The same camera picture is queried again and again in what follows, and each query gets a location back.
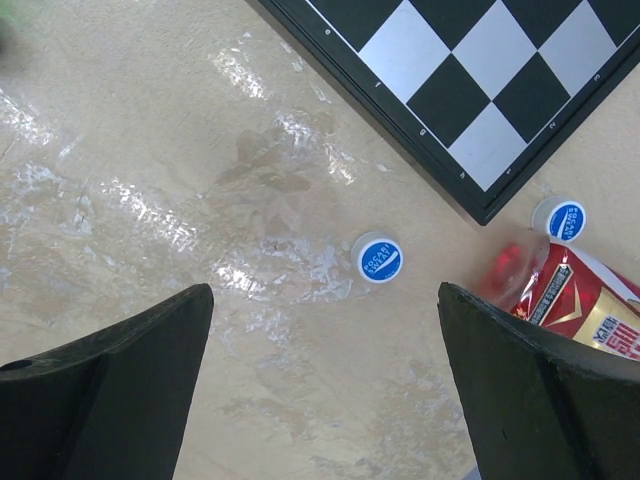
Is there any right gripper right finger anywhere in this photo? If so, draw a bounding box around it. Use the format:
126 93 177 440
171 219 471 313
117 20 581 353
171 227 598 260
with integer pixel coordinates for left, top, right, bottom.
438 283 639 479

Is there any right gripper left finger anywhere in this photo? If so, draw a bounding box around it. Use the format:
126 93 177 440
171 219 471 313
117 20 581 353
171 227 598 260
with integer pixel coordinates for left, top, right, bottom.
1 284 214 479

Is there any amber tea bottle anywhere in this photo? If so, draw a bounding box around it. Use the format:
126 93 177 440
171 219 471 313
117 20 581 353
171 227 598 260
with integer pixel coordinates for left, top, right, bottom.
476 230 639 361

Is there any white blue bottle cap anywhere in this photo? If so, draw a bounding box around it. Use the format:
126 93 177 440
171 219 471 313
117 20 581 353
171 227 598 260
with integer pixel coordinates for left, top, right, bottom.
351 231 404 284
531 196 587 242

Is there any black white chessboard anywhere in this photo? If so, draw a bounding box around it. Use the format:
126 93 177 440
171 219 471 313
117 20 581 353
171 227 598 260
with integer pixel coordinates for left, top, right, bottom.
264 1 639 225

